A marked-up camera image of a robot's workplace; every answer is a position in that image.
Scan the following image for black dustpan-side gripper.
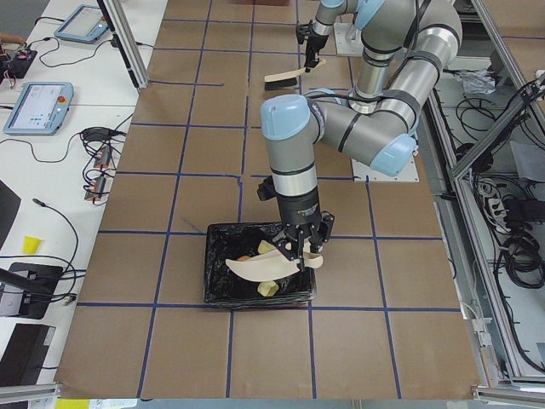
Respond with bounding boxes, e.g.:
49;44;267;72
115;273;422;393
257;176;335;270

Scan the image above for black brush-side gripper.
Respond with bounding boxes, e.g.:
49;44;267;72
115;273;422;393
295;20;328;73

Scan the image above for beige hand brush black bristles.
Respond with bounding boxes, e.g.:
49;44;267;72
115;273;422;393
264;60;326;91

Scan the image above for beige plastic dustpan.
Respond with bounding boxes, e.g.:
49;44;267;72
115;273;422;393
226;249;301;282

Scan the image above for bin with black bag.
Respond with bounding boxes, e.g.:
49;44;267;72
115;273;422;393
204;222;323;308

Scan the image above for crumpled grey plastic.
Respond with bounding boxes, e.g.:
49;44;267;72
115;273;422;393
457;70;496;95

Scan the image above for usb hub near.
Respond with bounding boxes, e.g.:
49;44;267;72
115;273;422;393
83;176;106;202

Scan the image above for far teach pendant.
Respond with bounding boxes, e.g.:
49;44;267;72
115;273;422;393
54;4;108;44

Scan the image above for teach pendant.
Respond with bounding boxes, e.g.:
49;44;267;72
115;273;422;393
3;82;74;136
54;4;108;44

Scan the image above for black monitor stand base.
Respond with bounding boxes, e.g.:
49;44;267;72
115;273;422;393
1;262;63;320

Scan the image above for near teach pendant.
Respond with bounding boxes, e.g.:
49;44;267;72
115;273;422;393
3;82;74;136

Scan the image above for black box on desk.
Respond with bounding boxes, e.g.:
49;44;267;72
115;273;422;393
1;323;55;387

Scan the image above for aluminium frame post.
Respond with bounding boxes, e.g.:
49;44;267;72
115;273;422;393
97;0;149;89

